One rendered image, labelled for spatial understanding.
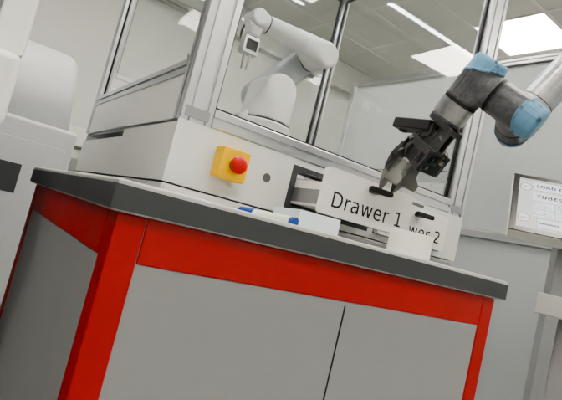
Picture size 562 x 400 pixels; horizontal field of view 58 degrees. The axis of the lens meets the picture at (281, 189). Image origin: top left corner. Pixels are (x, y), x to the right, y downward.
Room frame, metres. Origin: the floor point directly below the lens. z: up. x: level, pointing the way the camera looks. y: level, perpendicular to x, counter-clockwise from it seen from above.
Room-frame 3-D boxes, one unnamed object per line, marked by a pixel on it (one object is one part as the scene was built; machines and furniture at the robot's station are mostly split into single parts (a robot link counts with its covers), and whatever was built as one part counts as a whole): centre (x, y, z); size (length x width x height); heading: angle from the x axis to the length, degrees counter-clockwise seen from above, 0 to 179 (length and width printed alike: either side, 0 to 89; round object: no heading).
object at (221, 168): (1.15, 0.12, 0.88); 0.07 x 0.05 x 0.07; 123
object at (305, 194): (1.41, -0.10, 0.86); 0.40 x 0.26 x 0.06; 33
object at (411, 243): (0.82, -0.22, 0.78); 0.07 x 0.07 x 0.04
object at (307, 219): (0.95, -0.06, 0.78); 0.12 x 0.08 x 0.04; 21
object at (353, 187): (1.23, -0.21, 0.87); 0.29 x 0.02 x 0.11; 123
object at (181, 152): (1.77, 0.08, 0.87); 1.02 x 0.95 x 0.14; 123
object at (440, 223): (1.51, -0.41, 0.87); 0.29 x 0.02 x 0.11; 123
